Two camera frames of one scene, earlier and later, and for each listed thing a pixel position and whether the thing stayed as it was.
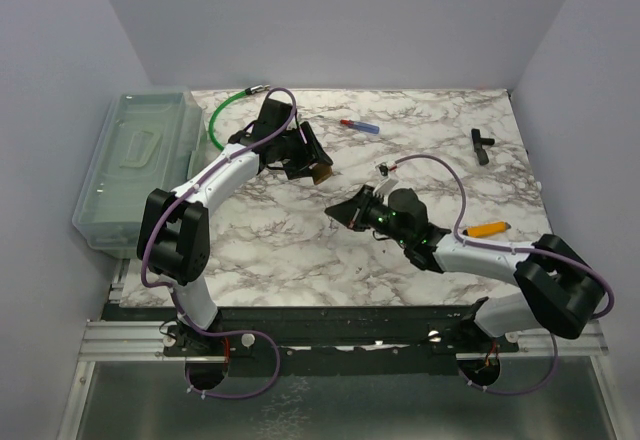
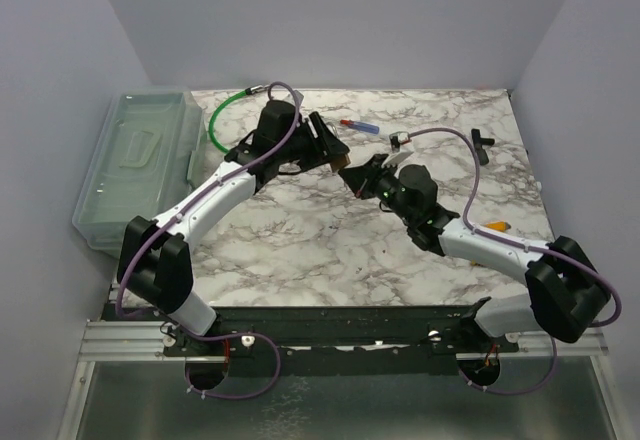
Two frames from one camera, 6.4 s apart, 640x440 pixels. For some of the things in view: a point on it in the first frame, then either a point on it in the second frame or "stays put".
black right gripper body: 372,200 to 382,183
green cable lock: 248,91 stays put
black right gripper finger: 349,210 to 358,178
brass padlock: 321,172 to 340,161
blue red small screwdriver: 361,126 stays put
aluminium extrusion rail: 127,341 stays put
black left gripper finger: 317,155 to 331,144
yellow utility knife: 486,229 stays put
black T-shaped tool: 478,144 stays put
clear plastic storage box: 157,140 stays put
